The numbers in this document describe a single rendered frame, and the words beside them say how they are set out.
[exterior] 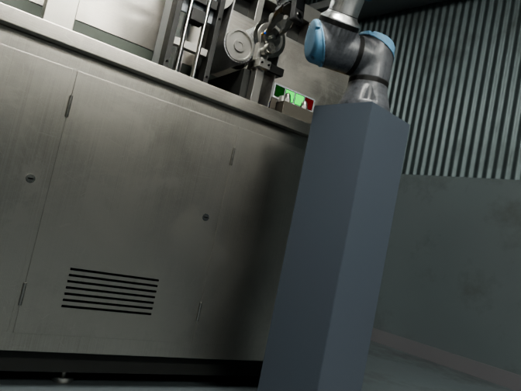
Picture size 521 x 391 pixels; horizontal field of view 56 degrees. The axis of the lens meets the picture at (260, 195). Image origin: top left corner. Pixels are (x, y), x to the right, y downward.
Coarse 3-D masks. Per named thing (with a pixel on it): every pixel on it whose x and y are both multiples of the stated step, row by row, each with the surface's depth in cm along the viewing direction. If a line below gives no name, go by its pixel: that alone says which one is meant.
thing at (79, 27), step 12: (0, 0) 167; (12, 0) 169; (24, 0) 171; (36, 12) 173; (84, 24) 182; (96, 36) 185; (108, 36) 187; (120, 48) 190; (132, 48) 192; (144, 48) 195; (180, 72) 204
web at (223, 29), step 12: (228, 12) 181; (228, 24) 178; (180, 36) 175; (204, 36) 194; (252, 36) 187; (204, 48) 191; (216, 48) 182; (216, 60) 186; (228, 60) 181; (216, 72) 200
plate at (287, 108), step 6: (276, 102) 193; (282, 102) 189; (288, 102) 190; (276, 108) 192; (282, 108) 188; (288, 108) 190; (294, 108) 191; (300, 108) 193; (288, 114) 190; (294, 114) 191; (300, 114) 193; (306, 114) 195; (312, 114) 196; (306, 120) 195
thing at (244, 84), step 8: (232, 72) 190; (240, 72) 184; (248, 72) 183; (216, 80) 200; (224, 80) 194; (232, 80) 188; (240, 80) 183; (248, 80) 183; (224, 88) 192; (232, 88) 187; (240, 88) 182; (240, 96) 182
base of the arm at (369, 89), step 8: (352, 80) 139; (360, 80) 137; (368, 80) 136; (376, 80) 136; (384, 80) 138; (352, 88) 138; (360, 88) 136; (368, 88) 136; (376, 88) 136; (384, 88) 138; (344, 96) 139; (352, 96) 136; (360, 96) 135; (368, 96) 136; (376, 96) 135; (384, 96) 137; (384, 104) 136
